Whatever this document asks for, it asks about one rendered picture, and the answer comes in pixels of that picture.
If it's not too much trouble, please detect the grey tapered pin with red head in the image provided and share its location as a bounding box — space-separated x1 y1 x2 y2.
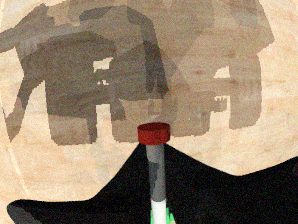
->
138 123 170 224

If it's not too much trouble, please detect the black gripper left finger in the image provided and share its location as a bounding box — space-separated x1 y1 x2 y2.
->
7 143 152 224

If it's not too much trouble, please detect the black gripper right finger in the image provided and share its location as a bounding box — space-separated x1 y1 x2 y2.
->
164 143 298 224

